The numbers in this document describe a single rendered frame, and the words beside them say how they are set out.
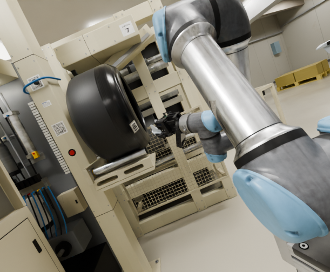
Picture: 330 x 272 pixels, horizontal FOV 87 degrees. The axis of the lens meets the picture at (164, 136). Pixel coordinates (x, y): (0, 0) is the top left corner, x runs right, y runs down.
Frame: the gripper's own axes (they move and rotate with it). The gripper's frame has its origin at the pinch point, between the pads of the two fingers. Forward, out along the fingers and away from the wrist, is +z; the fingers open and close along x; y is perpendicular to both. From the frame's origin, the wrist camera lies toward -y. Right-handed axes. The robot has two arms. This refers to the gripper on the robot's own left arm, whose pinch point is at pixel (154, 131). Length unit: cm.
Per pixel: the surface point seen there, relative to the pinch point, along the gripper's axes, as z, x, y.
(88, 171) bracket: 36.8, 27.7, -2.6
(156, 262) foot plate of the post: 43, 42, -96
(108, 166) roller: 31.5, 19.6, -7.1
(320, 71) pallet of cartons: 0, -656, -318
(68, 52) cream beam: 69, -26, 58
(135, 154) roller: 20.4, 6.6, -9.8
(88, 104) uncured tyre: 20.5, 8.3, 26.1
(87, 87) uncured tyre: 22.9, 1.9, 32.9
